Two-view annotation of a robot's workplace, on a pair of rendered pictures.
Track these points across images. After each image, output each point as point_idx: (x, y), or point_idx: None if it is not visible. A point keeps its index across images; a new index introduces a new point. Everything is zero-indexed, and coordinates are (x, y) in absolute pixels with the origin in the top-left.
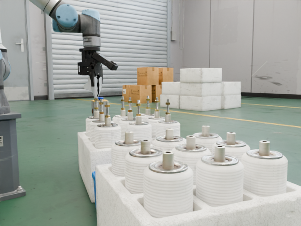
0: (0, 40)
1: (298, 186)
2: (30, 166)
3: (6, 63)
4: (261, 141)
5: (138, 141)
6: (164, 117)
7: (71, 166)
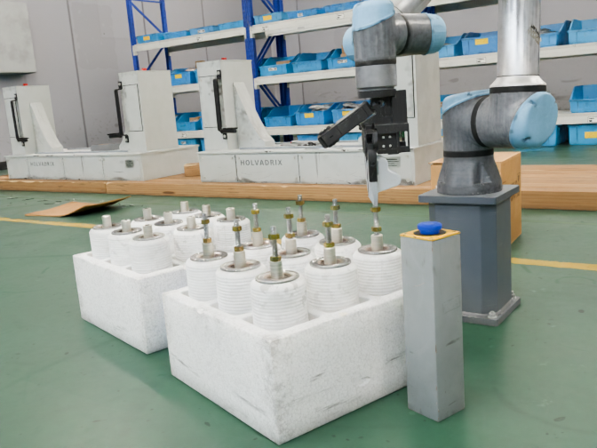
0: (500, 71)
1: (81, 256)
2: (571, 360)
3: (488, 115)
4: (108, 215)
5: (222, 220)
6: (224, 268)
7: (479, 379)
